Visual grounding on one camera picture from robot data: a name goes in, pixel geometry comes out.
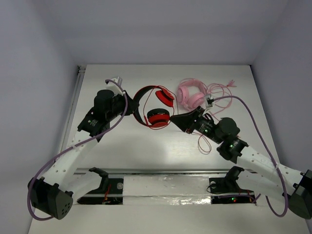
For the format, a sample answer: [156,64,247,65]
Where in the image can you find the pink headphones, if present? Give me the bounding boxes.
[176,78,208,110]

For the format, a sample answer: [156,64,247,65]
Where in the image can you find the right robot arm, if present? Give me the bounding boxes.
[170,107,312,219]

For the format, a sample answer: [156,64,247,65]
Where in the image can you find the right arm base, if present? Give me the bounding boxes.
[206,166,260,204]

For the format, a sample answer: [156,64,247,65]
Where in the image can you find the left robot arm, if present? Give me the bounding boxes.
[27,90,139,221]

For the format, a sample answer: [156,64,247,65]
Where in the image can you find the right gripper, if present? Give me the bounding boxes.
[170,106,223,145]

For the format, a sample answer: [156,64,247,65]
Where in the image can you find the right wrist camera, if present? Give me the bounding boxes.
[204,94,214,110]

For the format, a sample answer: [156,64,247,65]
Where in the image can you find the pink headphone cable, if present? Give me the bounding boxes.
[202,79,236,117]

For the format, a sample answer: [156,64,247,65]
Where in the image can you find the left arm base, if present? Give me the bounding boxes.
[78,167,124,205]

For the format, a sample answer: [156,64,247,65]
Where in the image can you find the red black headphones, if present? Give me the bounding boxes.
[133,85,175,129]

